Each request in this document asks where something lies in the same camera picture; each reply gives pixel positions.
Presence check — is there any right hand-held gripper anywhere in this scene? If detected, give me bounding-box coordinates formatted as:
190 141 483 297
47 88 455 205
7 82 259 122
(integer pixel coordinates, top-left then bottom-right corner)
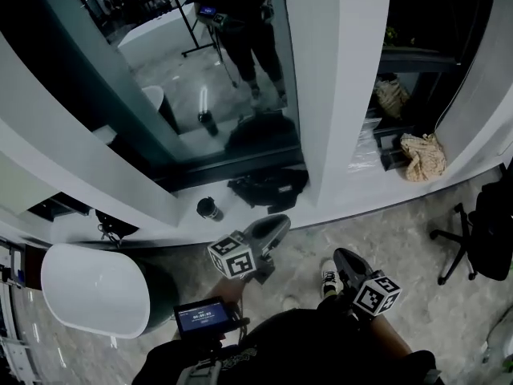
333 247 403 318

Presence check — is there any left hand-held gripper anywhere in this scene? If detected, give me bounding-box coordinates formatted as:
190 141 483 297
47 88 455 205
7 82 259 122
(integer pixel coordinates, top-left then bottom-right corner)
207 213 292 285

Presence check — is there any dark glass window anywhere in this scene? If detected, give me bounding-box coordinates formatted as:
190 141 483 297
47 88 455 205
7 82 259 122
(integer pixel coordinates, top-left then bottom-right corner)
75 0 302 168
376 0 496 136

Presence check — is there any person's right forearm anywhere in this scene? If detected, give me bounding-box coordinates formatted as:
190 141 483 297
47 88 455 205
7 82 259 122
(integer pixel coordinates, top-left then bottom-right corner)
366 310 414 361

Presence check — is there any person's left forearm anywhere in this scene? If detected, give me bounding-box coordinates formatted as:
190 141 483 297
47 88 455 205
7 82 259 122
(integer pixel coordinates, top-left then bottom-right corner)
211 275 246 309

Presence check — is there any person's white shoe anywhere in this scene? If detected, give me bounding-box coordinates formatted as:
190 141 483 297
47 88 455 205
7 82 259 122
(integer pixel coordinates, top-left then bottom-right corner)
319 258 342 297

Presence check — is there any black tumbler cup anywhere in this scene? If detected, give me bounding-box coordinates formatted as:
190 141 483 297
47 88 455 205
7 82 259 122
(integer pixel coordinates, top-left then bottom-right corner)
196 196 224 224

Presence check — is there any black fabric bag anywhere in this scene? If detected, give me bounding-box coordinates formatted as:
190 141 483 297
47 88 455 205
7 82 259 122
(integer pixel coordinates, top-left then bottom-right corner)
227 167 310 213

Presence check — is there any person's black clothing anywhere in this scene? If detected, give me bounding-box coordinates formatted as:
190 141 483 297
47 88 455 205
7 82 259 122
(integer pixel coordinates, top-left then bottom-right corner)
131 293 438 385

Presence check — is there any black chest-mounted screen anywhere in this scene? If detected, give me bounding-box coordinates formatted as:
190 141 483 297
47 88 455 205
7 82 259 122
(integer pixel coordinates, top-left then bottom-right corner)
172 295 232 341

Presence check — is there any black office chair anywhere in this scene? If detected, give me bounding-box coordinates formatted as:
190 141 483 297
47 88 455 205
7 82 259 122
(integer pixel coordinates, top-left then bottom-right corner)
429 169 513 286

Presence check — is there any clear plastic sheet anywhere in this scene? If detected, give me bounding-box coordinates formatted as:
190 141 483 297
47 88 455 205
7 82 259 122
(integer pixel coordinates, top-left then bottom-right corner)
347 117 402 172

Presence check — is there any beige cloth bag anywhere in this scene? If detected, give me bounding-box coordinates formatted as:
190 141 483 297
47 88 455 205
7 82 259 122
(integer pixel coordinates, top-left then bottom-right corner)
399 132 447 183

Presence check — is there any white oval tub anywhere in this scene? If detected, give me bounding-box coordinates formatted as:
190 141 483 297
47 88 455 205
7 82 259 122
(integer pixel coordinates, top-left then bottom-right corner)
40 242 182 340

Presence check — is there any white metal shelf rack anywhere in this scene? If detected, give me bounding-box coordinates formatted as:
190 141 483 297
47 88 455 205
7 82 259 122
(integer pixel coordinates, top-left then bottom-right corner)
0 234 46 385

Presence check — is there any grey chest harness strap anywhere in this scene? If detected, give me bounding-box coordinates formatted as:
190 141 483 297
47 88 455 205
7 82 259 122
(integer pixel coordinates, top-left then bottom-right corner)
175 358 224 385

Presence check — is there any black strapped bag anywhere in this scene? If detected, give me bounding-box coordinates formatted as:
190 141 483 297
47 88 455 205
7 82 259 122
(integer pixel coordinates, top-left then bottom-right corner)
94 209 140 249

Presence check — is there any black flat frame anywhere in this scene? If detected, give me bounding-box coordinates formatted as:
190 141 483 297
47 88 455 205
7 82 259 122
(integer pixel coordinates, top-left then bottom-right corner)
374 129 406 172

